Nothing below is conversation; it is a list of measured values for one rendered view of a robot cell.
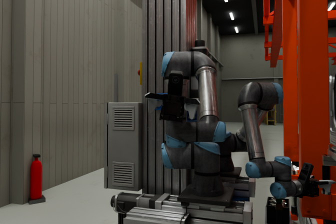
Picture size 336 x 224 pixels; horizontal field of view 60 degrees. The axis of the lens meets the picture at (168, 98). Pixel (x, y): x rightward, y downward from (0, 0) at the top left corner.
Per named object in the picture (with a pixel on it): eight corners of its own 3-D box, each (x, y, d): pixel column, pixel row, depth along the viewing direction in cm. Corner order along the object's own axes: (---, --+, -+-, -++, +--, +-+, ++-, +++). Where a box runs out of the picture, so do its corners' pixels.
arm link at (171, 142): (196, 148, 104) (195, 117, 104) (164, 148, 104) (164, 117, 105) (195, 145, 112) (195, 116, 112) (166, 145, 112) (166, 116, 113)
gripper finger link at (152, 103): (143, 113, 79) (165, 115, 87) (146, 91, 80) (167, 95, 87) (135, 112, 81) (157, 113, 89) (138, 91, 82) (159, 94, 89)
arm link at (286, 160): (273, 158, 135) (273, 182, 135) (295, 158, 137) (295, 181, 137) (264, 156, 143) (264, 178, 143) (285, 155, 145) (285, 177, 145)
